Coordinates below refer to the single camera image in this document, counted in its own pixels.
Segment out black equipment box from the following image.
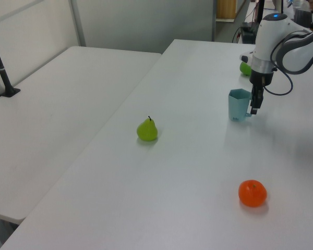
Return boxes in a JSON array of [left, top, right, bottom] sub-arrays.
[[239, 22, 257, 44]]

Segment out wooden cabinet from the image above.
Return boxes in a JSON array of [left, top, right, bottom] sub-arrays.
[[215, 0, 237, 22]]

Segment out grey metal partition post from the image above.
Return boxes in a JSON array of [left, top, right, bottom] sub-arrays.
[[211, 0, 218, 42], [69, 0, 87, 48]]

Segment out thin black background pole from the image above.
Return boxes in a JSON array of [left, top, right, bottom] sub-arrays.
[[256, 0, 266, 23]]

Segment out grey ribbed bin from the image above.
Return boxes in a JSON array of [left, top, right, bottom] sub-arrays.
[[293, 8, 313, 28]]

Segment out white side table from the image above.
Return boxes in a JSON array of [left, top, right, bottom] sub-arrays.
[[0, 46, 163, 249]]

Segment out black cable on robot arm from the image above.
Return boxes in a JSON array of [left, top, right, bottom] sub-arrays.
[[263, 30, 313, 96]]

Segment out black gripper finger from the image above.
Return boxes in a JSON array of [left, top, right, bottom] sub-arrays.
[[257, 83, 265, 110], [249, 85, 259, 116]]

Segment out green apple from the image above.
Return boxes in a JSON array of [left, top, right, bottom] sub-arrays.
[[239, 61, 252, 78]]

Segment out teal hexagonal mug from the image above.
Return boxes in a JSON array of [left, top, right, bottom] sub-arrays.
[[227, 88, 252, 123]]

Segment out green pear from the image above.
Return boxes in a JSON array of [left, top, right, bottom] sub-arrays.
[[136, 116, 159, 143]]

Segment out thin dark background cable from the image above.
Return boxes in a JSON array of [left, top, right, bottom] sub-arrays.
[[232, 25, 241, 44]]

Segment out black pole stand with base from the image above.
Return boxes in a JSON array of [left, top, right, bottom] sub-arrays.
[[0, 26, 21, 98]]

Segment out orange mandarin fruit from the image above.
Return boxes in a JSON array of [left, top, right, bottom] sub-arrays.
[[238, 179, 268, 208]]

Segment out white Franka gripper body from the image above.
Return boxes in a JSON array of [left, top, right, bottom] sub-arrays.
[[239, 51, 275, 89]]

